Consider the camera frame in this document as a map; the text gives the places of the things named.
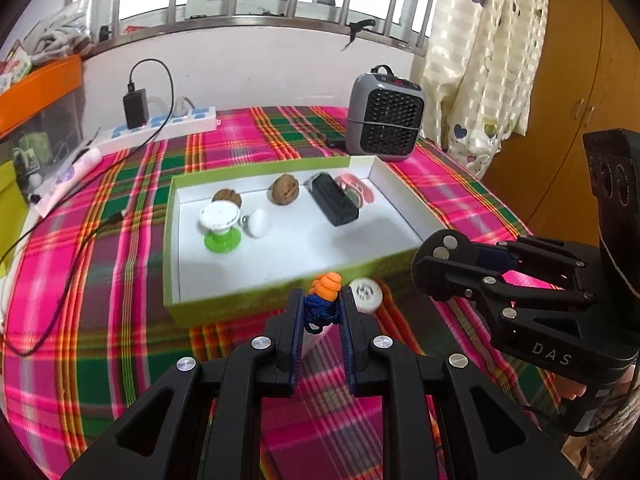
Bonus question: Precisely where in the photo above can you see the brown walnut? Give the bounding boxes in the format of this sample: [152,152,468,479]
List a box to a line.
[271,175,302,206]
[212,188,244,208]

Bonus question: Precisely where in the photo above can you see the yellow-green box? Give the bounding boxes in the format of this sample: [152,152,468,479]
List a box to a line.
[0,160,23,211]

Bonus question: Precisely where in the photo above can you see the grey space heater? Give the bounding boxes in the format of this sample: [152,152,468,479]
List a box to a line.
[346,65,427,162]

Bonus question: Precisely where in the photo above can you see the clear bag of white items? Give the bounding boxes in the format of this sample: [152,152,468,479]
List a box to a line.
[25,0,96,58]

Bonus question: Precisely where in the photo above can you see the person's right forearm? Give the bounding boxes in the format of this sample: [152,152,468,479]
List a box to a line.
[565,395,640,480]

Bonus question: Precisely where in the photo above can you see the white round cap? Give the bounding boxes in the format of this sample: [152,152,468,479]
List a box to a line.
[348,277,385,315]

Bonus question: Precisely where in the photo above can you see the pink white packet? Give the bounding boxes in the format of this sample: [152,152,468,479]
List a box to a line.
[30,142,106,218]

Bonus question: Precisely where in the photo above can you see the small white knob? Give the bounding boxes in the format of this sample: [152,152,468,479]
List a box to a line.
[242,208,273,238]

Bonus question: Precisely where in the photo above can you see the orange blue toy figure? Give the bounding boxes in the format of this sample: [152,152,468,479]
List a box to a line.
[302,271,343,333]

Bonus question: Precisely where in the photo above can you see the white green suction cup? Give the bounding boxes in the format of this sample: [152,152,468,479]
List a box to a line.
[199,201,244,253]

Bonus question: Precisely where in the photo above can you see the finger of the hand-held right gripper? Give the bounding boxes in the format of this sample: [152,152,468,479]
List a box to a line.
[412,230,596,331]
[475,237,586,286]

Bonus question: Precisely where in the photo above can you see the cream heart-print curtain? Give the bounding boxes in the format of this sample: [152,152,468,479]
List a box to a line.
[417,0,551,178]

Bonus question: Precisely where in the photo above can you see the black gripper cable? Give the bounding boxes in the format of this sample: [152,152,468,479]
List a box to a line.
[520,402,640,438]

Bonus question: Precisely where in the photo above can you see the black heater cable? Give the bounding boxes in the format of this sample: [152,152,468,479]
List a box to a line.
[325,116,426,150]

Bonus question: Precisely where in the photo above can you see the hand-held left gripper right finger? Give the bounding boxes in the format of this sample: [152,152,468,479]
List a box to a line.
[340,287,583,480]

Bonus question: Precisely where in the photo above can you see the brown wooden cabinet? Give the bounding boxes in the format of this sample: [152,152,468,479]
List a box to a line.
[482,0,640,256]

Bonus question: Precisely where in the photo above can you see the orange-lidded clear storage bin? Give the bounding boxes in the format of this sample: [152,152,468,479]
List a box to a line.
[0,55,83,161]

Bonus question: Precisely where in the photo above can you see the black charger adapter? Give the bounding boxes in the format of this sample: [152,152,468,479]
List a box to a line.
[123,89,150,130]

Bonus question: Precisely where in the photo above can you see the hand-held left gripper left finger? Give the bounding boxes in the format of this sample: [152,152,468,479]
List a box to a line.
[60,287,306,480]

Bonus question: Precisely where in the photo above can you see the black charger cable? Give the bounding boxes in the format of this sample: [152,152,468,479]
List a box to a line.
[0,58,175,357]

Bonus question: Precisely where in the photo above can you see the pink hand grip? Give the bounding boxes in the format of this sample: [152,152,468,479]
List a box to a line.
[333,173,377,207]

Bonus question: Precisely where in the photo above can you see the pink green plaid tablecloth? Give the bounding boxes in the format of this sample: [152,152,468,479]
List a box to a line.
[0,105,601,480]

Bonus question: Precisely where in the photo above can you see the colourful card packet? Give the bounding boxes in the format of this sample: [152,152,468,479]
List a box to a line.
[0,40,33,93]

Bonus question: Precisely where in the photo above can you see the green white cardboard box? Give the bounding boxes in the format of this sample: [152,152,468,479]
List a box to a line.
[162,155,438,329]

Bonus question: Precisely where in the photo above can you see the person's right hand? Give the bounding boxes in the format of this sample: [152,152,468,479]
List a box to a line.
[560,377,592,403]

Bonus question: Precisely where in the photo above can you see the white power strip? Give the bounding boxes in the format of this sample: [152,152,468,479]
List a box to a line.
[97,106,219,153]

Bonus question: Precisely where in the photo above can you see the black rectangular device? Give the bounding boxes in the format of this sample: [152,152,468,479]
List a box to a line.
[306,172,360,227]

